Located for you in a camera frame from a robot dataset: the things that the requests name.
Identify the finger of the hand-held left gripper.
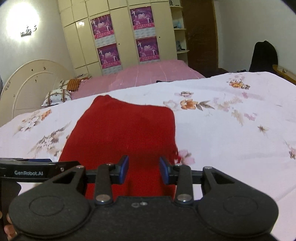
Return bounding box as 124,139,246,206
55,161,81,174

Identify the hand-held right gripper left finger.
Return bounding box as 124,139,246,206
52,155,129,205

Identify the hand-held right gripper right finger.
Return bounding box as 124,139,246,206
159,156,234,205

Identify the red knit sweater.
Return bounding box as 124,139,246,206
59,95,181,200

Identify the person's left hand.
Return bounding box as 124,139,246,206
3,212,17,240

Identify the white floral blanket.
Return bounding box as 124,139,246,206
0,71,296,241

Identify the orange striped pillow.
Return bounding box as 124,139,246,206
67,79,89,92

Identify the cream round headboard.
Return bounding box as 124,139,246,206
0,59,75,127

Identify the pink bedspread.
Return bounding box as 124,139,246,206
70,60,206,100

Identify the cream corner shelf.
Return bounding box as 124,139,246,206
169,0,190,61

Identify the cream wardrobe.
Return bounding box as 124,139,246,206
57,0,185,76

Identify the brown wooden door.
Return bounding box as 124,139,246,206
180,0,219,72

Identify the black bag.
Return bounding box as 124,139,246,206
248,40,278,73

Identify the wooden furniture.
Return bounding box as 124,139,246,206
272,64,296,85

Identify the purple wall poster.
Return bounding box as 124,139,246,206
90,14,115,40
136,36,161,62
129,6,155,37
97,43,122,70

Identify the wall lamp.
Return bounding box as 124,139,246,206
20,24,38,38

